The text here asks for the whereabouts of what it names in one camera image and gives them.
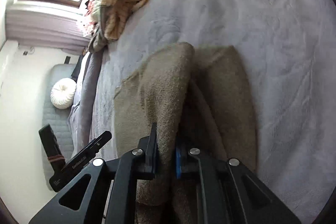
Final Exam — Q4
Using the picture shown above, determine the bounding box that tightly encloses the brown knit sweater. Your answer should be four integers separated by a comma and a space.
114, 43, 257, 223

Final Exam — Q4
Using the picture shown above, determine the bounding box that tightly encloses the grey quilted headboard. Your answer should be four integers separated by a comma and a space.
41, 63, 79, 191

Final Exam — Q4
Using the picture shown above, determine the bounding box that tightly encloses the folded lavender fleece blanket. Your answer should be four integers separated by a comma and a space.
67, 52, 102, 155

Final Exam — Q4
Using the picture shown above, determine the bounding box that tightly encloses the round white pleated cushion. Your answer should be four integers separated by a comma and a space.
50, 78, 76, 110

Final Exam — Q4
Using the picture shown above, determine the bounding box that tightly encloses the lavender pleated curtain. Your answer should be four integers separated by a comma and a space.
5, 6, 89, 55

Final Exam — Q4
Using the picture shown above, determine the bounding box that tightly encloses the pink patterned cloth pile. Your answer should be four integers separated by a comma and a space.
82, 0, 100, 37

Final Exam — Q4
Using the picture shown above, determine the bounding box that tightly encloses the lavender embossed fleece bedspread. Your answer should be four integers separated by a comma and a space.
91, 0, 335, 223

